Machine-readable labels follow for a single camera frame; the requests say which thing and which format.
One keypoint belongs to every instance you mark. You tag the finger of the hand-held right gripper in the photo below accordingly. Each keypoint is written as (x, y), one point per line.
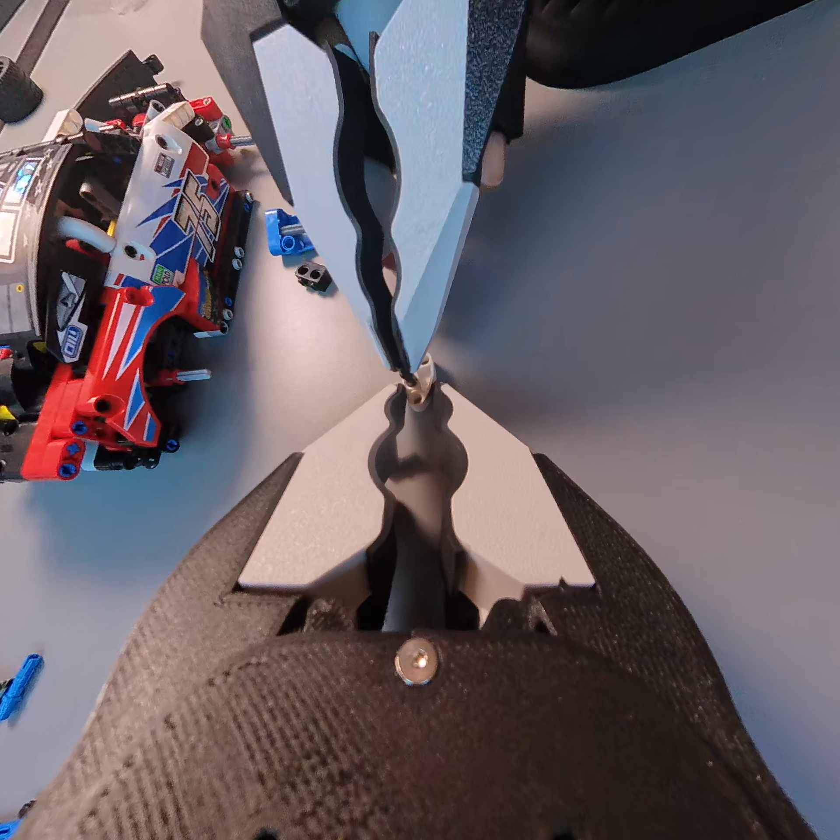
(426, 131)
(308, 144)

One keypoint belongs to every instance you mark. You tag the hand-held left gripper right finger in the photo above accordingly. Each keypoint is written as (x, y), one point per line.
(525, 525)

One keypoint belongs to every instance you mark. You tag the black two-hole lego brick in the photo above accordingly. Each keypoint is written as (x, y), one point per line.
(312, 277)

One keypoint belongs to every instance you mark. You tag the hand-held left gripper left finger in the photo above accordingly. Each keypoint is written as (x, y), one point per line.
(308, 525)

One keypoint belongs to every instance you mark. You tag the person's right hand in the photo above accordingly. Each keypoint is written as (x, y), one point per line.
(493, 161)

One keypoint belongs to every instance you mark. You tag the black lego tyre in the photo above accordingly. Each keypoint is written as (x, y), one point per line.
(16, 88)

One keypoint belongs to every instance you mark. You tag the lego race car model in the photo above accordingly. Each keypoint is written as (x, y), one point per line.
(118, 328)

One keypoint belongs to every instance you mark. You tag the long blue lego pin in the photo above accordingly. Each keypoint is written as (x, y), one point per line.
(23, 686)

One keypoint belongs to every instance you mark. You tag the blue lego panel piece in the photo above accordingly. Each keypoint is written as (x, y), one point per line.
(279, 239)

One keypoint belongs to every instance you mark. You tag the white lego liftarm piece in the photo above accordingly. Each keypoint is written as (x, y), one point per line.
(423, 384)

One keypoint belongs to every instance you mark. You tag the black wrist rest pad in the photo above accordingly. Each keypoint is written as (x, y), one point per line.
(623, 39)

